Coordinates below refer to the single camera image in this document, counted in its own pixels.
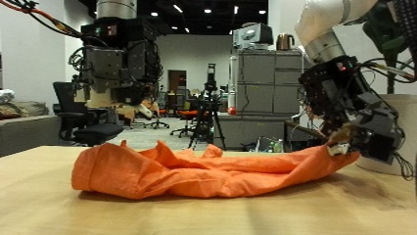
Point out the grey boxy monitor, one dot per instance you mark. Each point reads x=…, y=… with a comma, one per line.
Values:
x=251, y=34

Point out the brown door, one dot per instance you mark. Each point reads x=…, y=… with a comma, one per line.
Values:
x=174, y=81

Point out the brown cushion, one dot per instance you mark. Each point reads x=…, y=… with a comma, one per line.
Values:
x=21, y=109

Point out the orange button shirt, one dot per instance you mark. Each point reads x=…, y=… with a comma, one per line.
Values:
x=173, y=173

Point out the green plastic bottle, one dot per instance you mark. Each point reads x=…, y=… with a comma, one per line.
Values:
x=277, y=146

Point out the white cylindrical planter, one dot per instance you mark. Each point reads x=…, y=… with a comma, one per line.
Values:
x=409, y=102

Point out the black camera tripod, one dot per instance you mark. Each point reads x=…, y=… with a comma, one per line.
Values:
x=209, y=111

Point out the low grey cabinet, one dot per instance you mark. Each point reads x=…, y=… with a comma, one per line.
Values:
x=247, y=130

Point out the copper kettle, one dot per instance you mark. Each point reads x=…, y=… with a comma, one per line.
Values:
x=283, y=42

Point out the grey sofa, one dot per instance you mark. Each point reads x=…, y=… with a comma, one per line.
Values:
x=25, y=133

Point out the dark side table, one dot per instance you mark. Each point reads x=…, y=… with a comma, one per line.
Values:
x=299, y=130

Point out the tall grey cabinet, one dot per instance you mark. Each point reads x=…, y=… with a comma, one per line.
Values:
x=259, y=84

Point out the green leafy plant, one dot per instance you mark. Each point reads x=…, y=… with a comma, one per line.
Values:
x=382, y=29

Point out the red ball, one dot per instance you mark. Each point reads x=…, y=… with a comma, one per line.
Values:
x=231, y=111

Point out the black office chair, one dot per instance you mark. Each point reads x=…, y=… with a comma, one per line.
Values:
x=70, y=120

